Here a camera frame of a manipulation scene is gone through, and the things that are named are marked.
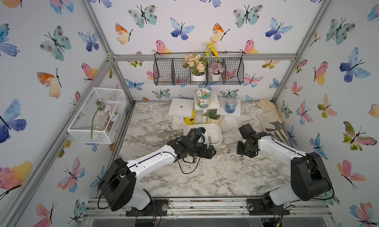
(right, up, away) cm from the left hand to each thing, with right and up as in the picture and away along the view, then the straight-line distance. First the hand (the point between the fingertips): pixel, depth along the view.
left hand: (211, 150), depth 79 cm
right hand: (+19, -2, +10) cm, 22 cm away
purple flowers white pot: (+3, +46, +10) cm, 48 cm away
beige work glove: (+50, +26, +38) cm, 68 cm away
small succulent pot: (+3, +17, +19) cm, 25 cm away
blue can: (+13, +25, +9) cm, 29 cm away
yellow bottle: (-12, +15, +21) cm, 29 cm away
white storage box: (+4, +6, +22) cm, 23 cm away
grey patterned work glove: (+45, +13, +28) cm, 55 cm away
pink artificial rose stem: (-56, +22, -4) cm, 60 cm away
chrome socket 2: (+9, -5, +14) cm, 17 cm away
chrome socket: (+12, -3, +14) cm, 19 cm away
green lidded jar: (-4, +28, +2) cm, 29 cm away
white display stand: (-16, +22, +17) cm, 32 cm away
